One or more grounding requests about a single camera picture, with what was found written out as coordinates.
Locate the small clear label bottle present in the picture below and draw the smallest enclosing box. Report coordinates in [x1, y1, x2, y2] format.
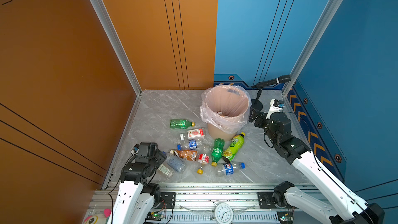
[157, 164, 174, 178]

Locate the crushed clear water bottle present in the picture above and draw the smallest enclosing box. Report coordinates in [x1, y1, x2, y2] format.
[166, 155, 187, 173]

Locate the yellow green tea bottle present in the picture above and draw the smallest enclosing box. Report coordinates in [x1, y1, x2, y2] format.
[222, 132, 246, 163]

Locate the brown coffee bottle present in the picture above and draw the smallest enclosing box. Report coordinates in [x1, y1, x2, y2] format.
[170, 149, 198, 161]

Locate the clear red label bottle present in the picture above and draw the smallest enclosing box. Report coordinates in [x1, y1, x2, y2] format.
[197, 145, 211, 175]

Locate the green sprite bottle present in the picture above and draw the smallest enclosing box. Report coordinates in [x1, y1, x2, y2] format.
[170, 119, 196, 129]
[211, 138, 225, 167]

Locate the pepsi blue cap bottle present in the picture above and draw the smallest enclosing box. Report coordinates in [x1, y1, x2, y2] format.
[217, 162, 246, 177]

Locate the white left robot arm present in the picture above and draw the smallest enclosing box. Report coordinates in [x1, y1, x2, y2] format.
[107, 142, 166, 224]

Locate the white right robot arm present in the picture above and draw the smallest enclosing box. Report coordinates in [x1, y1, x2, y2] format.
[249, 106, 385, 224]

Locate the clear plastic bin liner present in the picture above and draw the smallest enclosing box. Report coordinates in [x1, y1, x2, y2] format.
[199, 83, 252, 134]

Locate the black microphone stand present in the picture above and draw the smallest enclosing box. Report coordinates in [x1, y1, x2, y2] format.
[251, 89, 263, 112]

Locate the clear blue label bottle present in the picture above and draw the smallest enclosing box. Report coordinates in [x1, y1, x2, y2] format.
[177, 139, 204, 150]

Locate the black microphone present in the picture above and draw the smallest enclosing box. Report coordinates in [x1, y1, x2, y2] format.
[251, 75, 291, 89]

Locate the red white label bottle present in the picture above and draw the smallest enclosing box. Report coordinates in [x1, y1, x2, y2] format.
[180, 128, 205, 141]

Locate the green circuit board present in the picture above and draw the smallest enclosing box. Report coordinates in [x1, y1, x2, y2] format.
[146, 212, 165, 222]

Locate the pink plush toy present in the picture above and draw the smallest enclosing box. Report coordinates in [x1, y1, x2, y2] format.
[83, 208, 112, 224]

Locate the white analog clock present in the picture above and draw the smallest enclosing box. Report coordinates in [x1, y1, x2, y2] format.
[215, 203, 233, 224]

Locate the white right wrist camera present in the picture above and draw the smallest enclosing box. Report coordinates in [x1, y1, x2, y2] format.
[266, 99, 285, 119]

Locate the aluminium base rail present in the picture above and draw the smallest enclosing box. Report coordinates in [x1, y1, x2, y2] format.
[82, 181, 355, 224]

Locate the aluminium corner post right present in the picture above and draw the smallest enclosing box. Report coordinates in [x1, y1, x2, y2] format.
[282, 0, 343, 96]

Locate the aluminium corner post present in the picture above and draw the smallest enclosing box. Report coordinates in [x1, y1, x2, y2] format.
[282, 0, 343, 96]
[90, 0, 142, 96]

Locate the aluminium corner post left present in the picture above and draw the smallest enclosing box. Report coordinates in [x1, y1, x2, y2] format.
[90, 0, 142, 96]

